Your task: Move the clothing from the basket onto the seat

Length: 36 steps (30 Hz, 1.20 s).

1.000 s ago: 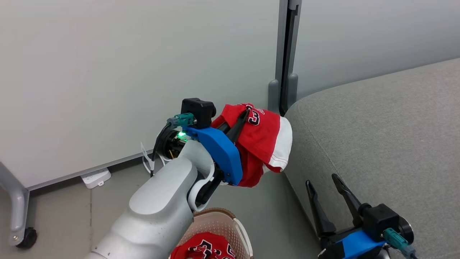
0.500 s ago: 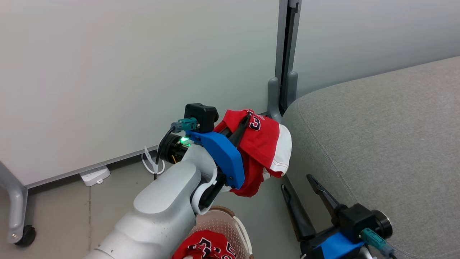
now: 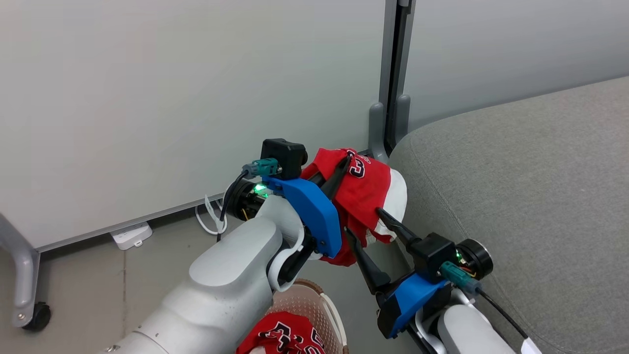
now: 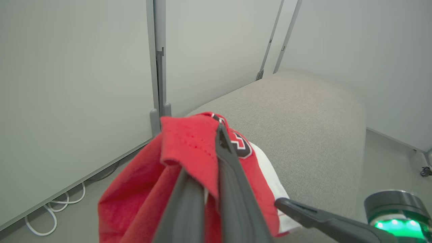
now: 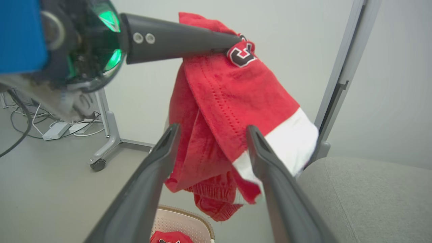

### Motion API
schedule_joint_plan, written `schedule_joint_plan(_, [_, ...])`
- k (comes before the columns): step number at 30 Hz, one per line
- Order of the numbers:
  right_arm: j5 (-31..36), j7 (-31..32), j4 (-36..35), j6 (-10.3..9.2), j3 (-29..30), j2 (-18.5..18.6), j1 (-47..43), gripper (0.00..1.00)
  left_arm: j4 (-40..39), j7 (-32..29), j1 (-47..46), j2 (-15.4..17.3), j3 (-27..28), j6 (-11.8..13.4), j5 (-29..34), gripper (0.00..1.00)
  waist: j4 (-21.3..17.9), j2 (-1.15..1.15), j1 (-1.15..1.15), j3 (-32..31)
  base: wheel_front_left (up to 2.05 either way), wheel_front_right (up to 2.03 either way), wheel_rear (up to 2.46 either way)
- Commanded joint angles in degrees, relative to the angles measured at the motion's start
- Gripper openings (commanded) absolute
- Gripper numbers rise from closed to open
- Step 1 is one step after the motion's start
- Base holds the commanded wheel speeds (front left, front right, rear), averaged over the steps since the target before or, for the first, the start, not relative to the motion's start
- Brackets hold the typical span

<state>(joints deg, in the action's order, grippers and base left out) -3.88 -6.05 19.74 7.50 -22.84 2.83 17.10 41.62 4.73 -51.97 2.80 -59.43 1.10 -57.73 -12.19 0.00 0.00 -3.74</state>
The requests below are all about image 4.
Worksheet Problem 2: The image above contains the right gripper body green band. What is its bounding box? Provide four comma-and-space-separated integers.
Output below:
364, 190, 432, 243

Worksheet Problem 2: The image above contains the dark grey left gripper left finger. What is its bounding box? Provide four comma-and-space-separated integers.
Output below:
153, 168, 206, 243

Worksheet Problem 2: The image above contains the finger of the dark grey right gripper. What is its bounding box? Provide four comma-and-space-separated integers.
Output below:
275, 198, 399, 243

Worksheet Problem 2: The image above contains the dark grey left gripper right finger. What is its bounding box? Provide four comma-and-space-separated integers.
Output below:
215, 123, 274, 243

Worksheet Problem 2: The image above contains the red and white jersey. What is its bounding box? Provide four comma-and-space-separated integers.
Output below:
98, 112, 301, 243

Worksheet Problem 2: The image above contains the grey fabric sofa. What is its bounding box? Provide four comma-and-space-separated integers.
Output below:
185, 70, 368, 243

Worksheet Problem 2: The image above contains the wide white partition panel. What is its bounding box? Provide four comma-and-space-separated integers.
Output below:
0, 0, 163, 232

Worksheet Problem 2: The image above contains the thin black floor cable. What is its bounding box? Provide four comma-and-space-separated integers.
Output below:
86, 163, 119, 182

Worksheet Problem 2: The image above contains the white coiled power cable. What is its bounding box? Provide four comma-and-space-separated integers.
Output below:
24, 182, 87, 237

